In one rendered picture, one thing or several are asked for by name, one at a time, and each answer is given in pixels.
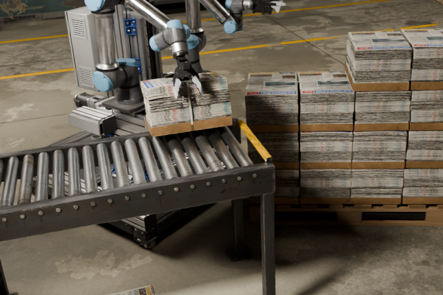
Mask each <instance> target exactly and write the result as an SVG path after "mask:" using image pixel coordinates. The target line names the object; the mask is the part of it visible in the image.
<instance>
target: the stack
mask: <svg viewBox="0 0 443 295"><path fill-rule="evenodd" d="M297 76H298V80H297ZM297 83H298V90H297ZM245 106H246V122H247V126H249V125H288V124H298V119H299V123H300V124H353V122H354V124H386V123H408V121H409V123H429V122H443V90H410V88H409V90H390V91H353V90H352V87H351V84H350V81H349V79H348V76H347V73H346V71H312V72H298V74H297V73H296V72H256V73H249V75H248V80H247V87H246V91H245ZM253 134H254V135H255V136H256V137H257V139H258V140H259V141H260V143H261V144H262V145H263V146H264V148H265V149H266V150H267V152H268V153H269V154H270V155H271V156H272V161H271V162H300V163H308V162H351V160H352V162H404V160H406V161H443V130H409V129H408V130H382V131H354V129H353V131H315V132H300V129H299V131H298V132H253ZM275 177H276V191H275V192H274V197H275V198H298V196H300V198H349V197H350V198H400V197H401V196H403V198H443V168H406V167H405V168H404V169H352V168H351V169H300V165H299V169H275ZM352 205H354V206H352ZM372 205H382V206H372ZM398 205H407V206H398ZM426 205H436V206H426ZM249 207H250V208H249V209H250V225H260V203H250V204H249ZM362 212H425V214H426V215H425V220H424V221H417V220H362ZM274 213H336V220H297V219H275V225H362V226H443V204H402V202H401V204H300V201H299V204H274Z"/></svg>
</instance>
